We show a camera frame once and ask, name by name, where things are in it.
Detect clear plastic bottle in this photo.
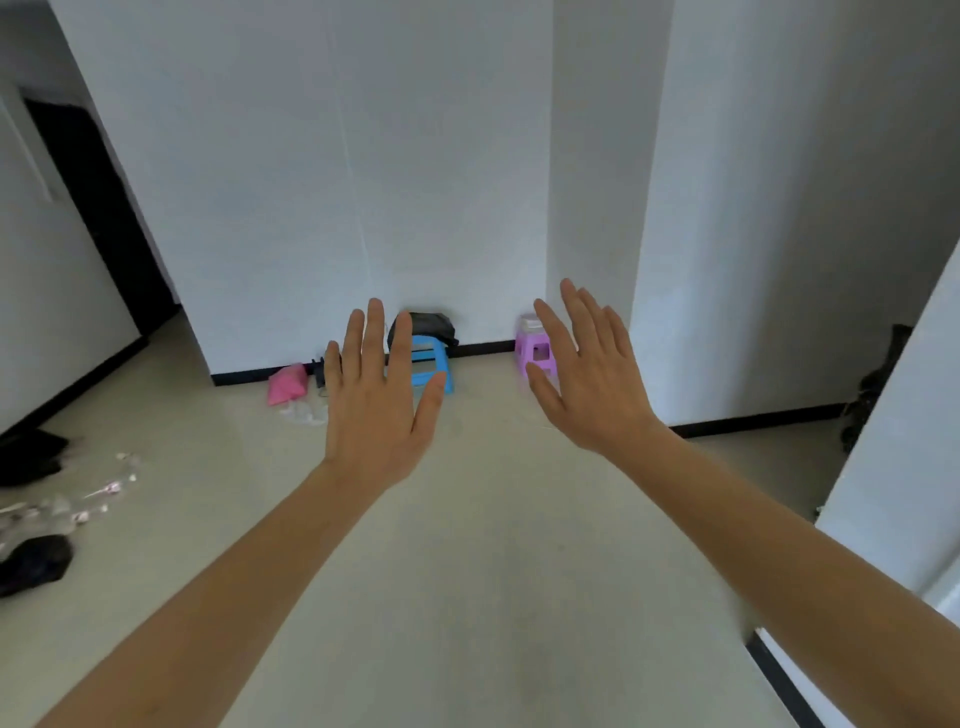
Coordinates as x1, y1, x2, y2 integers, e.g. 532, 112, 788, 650
278, 399, 330, 429

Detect person's right hand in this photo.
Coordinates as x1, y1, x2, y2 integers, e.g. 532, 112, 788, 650
524, 278, 669, 457

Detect white wall conduit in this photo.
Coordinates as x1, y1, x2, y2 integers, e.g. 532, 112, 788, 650
0, 93, 58, 204

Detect purple plastic stool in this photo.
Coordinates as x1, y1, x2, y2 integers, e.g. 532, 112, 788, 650
513, 314, 560, 391

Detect blue plastic stool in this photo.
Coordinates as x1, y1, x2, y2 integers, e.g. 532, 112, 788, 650
386, 335, 456, 397

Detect black bags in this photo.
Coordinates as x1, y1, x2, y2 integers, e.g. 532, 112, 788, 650
386, 310, 460, 351

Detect pink plastic bag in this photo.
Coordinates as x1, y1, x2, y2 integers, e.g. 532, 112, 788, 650
266, 363, 310, 407

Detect scattered clear plastic litter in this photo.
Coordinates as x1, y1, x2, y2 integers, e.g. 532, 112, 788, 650
0, 449, 144, 556

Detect person's left hand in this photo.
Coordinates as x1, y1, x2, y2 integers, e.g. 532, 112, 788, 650
322, 297, 448, 496

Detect person's right forearm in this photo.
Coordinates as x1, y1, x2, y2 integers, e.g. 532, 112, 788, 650
608, 423, 960, 728

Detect person's left forearm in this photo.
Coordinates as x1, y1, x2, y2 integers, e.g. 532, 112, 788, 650
33, 458, 388, 728

